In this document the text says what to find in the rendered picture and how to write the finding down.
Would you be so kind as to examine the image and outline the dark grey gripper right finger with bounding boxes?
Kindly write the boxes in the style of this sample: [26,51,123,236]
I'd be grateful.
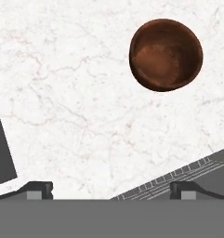
[169,180,224,201]

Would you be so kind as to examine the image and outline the dark grey hob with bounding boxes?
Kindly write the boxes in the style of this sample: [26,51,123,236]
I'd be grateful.
[0,94,19,188]

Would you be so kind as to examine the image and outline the brown wooden bowl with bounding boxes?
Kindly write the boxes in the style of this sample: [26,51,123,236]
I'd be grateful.
[128,18,204,93]

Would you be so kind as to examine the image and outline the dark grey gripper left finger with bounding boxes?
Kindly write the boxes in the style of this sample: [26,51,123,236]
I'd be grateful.
[0,180,54,201]

